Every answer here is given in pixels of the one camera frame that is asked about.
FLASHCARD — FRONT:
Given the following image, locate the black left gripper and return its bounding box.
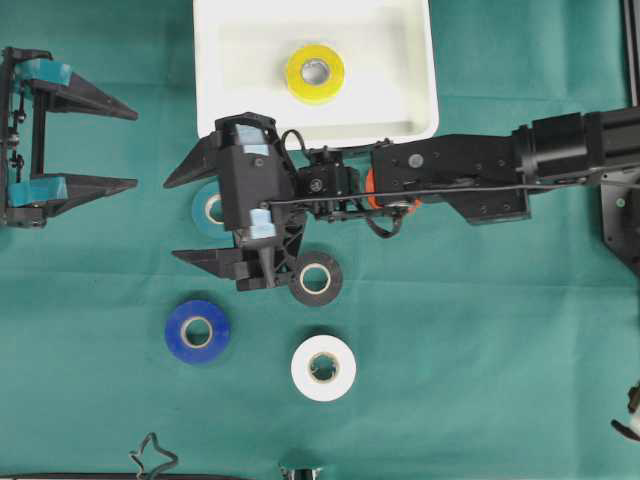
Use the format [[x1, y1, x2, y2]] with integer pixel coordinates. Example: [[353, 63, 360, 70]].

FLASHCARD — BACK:
[[0, 46, 140, 230]]

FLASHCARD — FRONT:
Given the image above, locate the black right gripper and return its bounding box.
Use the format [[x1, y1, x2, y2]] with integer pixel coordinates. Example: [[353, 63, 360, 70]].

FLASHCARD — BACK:
[[163, 113, 296, 291]]

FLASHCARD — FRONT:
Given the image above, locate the green tape roll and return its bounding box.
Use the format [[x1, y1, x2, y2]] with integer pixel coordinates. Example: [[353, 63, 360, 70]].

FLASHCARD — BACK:
[[191, 181, 231, 241]]

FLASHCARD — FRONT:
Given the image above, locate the yellow tape roll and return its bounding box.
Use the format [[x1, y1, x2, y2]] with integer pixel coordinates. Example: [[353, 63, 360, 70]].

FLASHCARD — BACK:
[[285, 44, 345, 105]]

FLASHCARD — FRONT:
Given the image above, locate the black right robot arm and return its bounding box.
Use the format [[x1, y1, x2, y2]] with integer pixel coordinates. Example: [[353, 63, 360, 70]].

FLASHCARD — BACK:
[[165, 107, 639, 290]]

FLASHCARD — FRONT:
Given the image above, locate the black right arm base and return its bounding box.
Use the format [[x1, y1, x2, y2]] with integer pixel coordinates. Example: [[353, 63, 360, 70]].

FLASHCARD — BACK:
[[600, 167, 639, 277]]

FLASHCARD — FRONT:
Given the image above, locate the black tape roll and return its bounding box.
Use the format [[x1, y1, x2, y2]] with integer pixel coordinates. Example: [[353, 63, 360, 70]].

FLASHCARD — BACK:
[[289, 251, 343, 307]]

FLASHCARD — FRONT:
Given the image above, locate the blue tape roll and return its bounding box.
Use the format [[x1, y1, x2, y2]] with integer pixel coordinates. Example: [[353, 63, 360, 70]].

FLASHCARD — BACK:
[[164, 300, 231, 365]]

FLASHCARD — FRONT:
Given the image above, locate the red tape roll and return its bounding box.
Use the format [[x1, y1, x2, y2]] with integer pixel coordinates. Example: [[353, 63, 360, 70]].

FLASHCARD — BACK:
[[364, 168, 423, 214]]

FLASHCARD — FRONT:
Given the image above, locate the white plastic case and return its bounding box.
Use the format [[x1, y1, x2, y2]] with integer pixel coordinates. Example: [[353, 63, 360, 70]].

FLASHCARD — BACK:
[[193, 1, 439, 147]]

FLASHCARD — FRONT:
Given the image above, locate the white tape roll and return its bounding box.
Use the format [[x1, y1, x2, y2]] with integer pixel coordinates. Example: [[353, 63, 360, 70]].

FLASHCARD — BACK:
[[290, 335, 357, 402]]

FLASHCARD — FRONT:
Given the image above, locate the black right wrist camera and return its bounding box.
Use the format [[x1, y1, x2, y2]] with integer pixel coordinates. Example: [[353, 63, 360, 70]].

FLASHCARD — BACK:
[[218, 119, 295, 247]]

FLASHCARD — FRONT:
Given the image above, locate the black star-shaped cable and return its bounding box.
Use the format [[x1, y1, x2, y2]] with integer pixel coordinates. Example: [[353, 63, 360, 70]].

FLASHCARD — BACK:
[[128, 432, 179, 476]]

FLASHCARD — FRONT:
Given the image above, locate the black aluminium frame rail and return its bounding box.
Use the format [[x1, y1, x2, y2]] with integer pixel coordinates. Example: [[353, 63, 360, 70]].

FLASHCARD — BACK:
[[621, 0, 639, 106]]

